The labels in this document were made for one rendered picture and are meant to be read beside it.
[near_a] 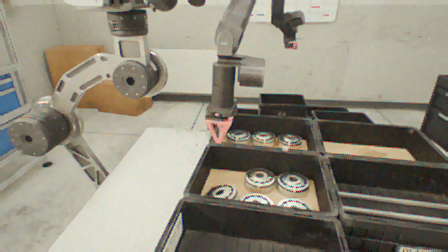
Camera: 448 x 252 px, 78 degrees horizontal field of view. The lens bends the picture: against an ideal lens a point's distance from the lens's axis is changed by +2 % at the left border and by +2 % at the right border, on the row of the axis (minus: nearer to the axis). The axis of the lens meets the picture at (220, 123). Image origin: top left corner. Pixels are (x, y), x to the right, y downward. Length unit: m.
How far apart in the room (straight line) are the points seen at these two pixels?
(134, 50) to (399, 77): 3.77
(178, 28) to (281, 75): 1.54
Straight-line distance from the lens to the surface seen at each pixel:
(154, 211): 1.08
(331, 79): 4.08
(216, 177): 0.99
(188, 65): 3.86
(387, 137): 1.35
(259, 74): 0.65
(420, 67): 4.45
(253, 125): 1.25
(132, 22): 1.02
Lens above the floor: 1.41
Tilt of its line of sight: 25 degrees down
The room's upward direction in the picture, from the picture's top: straight up
